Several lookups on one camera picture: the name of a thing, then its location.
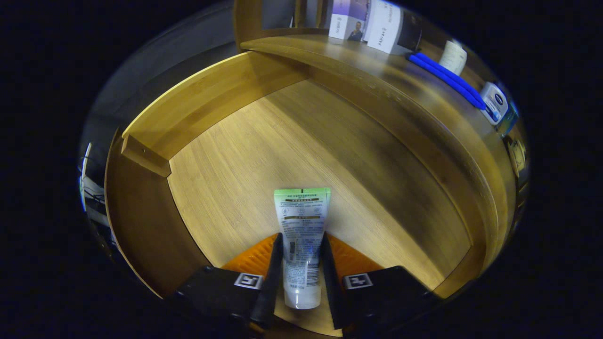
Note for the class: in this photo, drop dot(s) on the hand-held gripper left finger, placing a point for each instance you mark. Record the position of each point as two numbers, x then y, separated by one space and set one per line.
273 292

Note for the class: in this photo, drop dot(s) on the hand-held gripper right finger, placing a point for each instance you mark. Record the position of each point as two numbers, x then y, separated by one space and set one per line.
330 292

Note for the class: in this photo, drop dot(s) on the white tube green end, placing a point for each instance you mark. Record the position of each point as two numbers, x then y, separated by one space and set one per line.
301 226

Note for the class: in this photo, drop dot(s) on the beige lidded teacup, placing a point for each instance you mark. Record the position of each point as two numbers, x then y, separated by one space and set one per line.
518 155

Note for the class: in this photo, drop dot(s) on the blue folded cloth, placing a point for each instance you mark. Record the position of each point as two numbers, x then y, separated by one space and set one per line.
447 77

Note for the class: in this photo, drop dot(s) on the slim teal bottle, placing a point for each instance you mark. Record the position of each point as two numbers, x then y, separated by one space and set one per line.
509 120

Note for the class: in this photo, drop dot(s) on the white bottle blue pump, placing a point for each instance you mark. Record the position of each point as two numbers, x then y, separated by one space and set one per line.
494 101

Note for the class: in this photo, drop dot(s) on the thick white book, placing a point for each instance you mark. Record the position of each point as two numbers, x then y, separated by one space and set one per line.
386 28

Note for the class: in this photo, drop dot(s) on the purple book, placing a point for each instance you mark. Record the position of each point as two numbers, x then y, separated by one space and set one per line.
348 19

